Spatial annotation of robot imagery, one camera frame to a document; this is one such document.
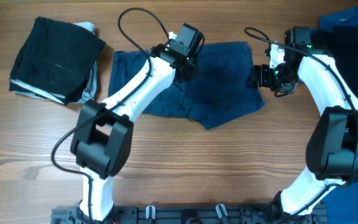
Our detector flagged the blue denim shorts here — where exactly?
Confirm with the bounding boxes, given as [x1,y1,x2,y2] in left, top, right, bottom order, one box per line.
[108,41,266,131]

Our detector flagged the black t-shirt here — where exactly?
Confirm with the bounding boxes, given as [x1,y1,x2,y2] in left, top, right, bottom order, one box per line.
[311,26,358,98]

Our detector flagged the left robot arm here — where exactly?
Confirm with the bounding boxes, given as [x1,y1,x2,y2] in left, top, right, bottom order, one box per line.
[70,24,205,223]

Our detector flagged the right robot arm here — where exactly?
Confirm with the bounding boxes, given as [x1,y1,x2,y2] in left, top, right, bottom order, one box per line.
[244,27,358,223]

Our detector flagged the folded black garment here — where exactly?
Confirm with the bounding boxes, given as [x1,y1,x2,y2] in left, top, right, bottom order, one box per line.
[9,16,107,106]

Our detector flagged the blue polo shirt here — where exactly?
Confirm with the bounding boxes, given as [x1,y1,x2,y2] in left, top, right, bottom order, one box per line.
[312,7,358,223]

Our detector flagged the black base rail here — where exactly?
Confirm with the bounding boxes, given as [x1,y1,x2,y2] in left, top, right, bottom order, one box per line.
[50,204,328,224]

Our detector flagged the right white rail clip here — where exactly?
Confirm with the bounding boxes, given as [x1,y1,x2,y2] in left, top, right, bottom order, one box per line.
[215,203,227,219]

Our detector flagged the white rail clip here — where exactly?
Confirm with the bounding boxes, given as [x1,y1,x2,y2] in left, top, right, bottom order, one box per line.
[215,203,227,219]
[145,205,156,220]

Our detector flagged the left white rail clip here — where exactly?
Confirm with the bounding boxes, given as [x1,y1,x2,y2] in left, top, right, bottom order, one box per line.
[145,205,156,220]

